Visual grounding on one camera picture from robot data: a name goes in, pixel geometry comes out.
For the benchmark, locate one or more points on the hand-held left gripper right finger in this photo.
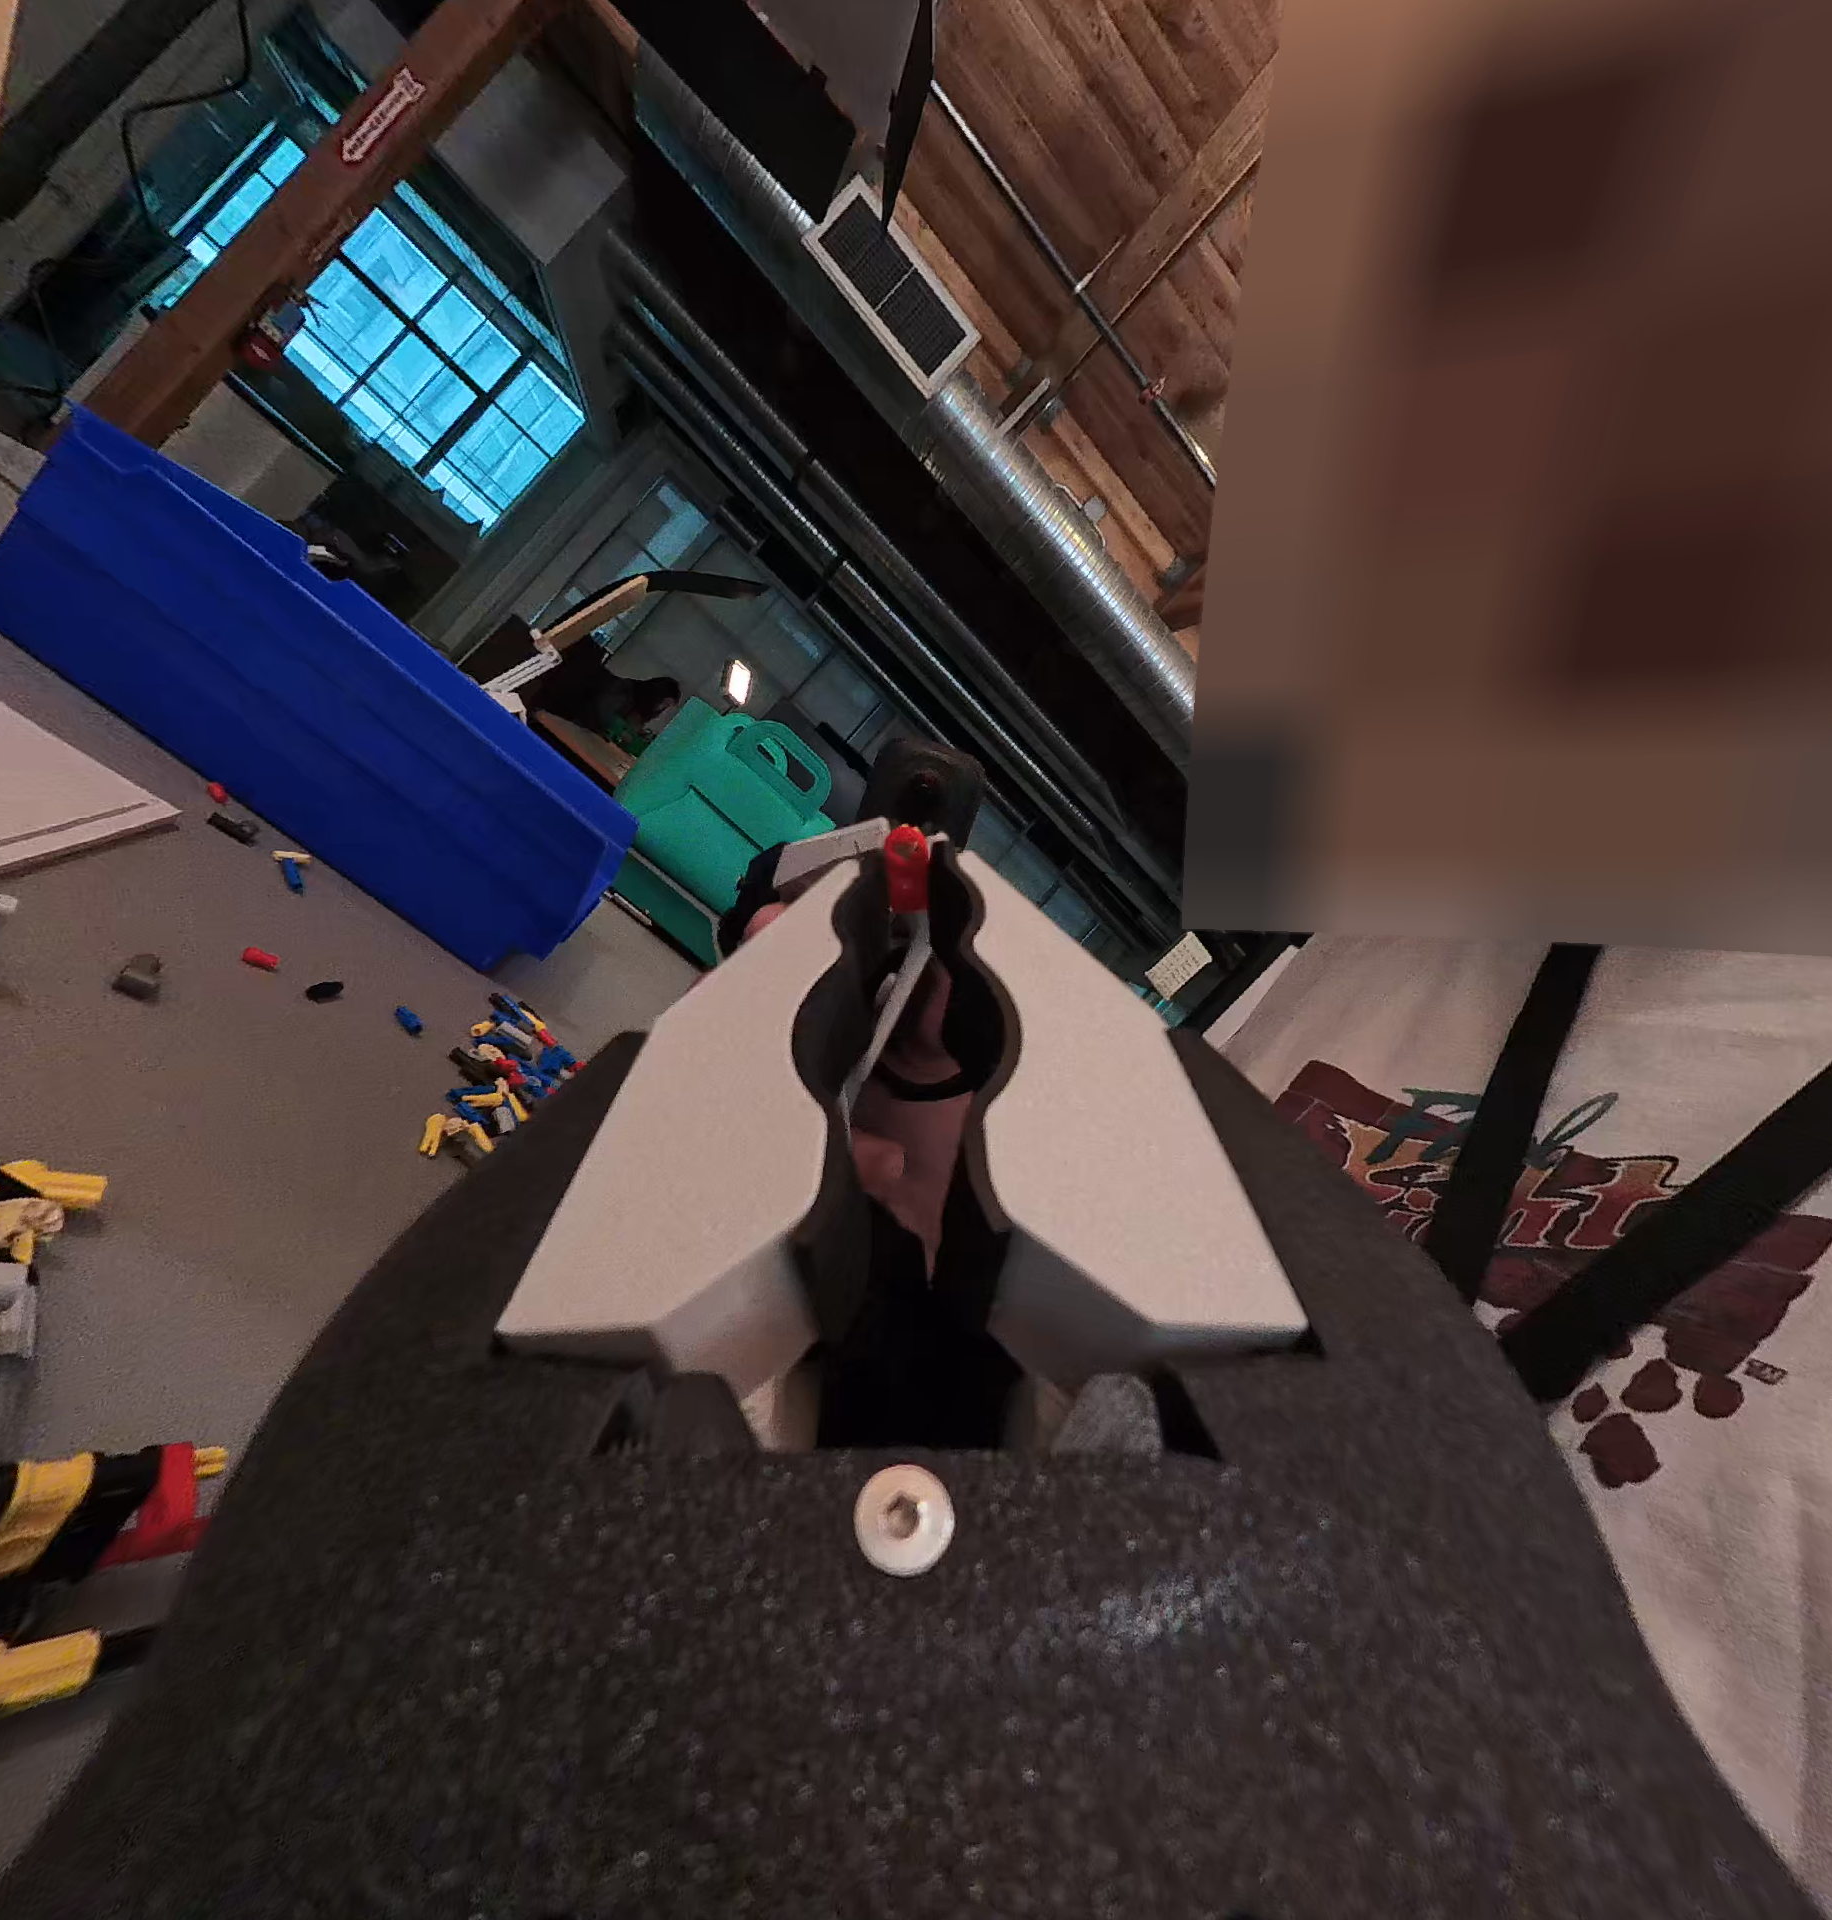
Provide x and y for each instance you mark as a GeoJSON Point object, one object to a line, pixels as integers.
{"type": "Point", "coordinates": [1140, 1187]}

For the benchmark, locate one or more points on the grey lego beam assembly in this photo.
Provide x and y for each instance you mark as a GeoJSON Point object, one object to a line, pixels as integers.
{"type": "Point", "coordinates": [32, 1500]}

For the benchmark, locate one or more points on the wooden post red sign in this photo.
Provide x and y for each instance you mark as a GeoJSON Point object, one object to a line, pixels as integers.
{"type": "Point", "coordinates": [301, 193]}

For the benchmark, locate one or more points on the person's right hand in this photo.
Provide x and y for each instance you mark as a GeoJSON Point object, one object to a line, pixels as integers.
{"type": "Point", "coordinates": [922, 1170]}

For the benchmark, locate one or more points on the blue storage bin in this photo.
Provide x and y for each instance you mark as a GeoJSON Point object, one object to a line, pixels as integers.
{"type": "Point", "coordinates": [258, 646]}

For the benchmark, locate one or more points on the dark grey lego connector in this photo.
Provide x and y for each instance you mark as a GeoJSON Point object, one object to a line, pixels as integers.
{"type": "Point", "coordinates": [136, 974]}

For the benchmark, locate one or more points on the black grey elbow lego piece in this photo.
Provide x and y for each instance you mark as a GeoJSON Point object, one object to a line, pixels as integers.
{"type": "Point", "coordinates": [231, 823]}

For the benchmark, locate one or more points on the red lego bush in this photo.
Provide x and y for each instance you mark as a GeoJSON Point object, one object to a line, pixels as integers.
{"type": "Point", "coordinates": [905, 869]}

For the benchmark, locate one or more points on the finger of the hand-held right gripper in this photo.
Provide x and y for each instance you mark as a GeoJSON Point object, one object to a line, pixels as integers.
{"type": "Point", "coordinates": [888, 1021]}
{"type": "Point", "coordinates": [831, 853]}

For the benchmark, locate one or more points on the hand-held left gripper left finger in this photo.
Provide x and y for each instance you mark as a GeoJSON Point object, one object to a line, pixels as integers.
{"type": "Point", "coordinates": [660, 1187]}

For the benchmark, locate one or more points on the silver ventilation duct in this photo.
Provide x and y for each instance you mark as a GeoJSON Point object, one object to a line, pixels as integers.
{"type": "Point", "coordinates": [1068, 555]}

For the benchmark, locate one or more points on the teal plastic container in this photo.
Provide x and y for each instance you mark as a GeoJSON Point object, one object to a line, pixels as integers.
{"type": "Point", "coordinates": [706, 823]}

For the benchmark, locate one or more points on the pile of small lego pins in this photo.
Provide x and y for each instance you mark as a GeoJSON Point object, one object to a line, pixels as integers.
{"type": "Point", "coordinates": [496, 1076]}

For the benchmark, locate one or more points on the lego instruction booklet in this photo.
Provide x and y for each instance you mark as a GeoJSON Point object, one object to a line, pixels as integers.
{"type": "Point", "coordinates": [45, 782]}

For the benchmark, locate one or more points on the white vent panel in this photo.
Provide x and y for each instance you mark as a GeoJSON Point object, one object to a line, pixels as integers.
{"type": "Point", "coordinates": [893, 286]}

